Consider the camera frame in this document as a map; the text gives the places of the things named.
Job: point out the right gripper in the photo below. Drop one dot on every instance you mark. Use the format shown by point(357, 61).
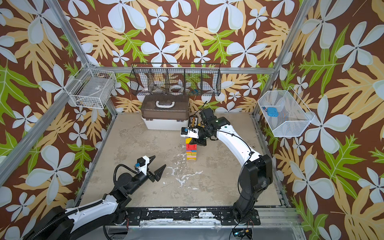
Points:
point(199, 136)

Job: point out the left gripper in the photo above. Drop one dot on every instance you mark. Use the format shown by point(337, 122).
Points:
point(150, 173)

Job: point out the red arch wood block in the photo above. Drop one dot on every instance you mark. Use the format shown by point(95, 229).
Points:
point(191, 148)

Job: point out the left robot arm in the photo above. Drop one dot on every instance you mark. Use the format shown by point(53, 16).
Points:
point(111, 209)

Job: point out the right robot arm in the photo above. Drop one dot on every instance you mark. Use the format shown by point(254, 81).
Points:
point(256, 172)

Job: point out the white storage box brown lid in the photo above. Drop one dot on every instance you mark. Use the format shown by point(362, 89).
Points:
point(166, 112)

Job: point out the blue small device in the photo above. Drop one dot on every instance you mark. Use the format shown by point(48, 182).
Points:
point(272, 112)

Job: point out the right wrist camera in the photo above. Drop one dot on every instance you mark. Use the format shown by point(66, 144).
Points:
point(189, 132)

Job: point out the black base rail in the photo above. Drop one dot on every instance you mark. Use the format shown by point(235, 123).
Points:
point(223, 216)

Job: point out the black wire wall basket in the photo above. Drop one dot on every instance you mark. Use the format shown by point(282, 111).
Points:
point(195, 79)

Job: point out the white wire basket right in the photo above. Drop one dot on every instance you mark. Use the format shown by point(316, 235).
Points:
point(294, 115)

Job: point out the white wire basket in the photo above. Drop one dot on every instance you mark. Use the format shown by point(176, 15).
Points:
point(92, 88)
point(294, 115)

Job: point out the white wire basket left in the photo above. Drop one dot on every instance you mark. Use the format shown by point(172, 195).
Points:
point(92, 88)

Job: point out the aluminium frame post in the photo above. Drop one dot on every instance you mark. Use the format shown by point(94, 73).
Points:
point(293, 33)

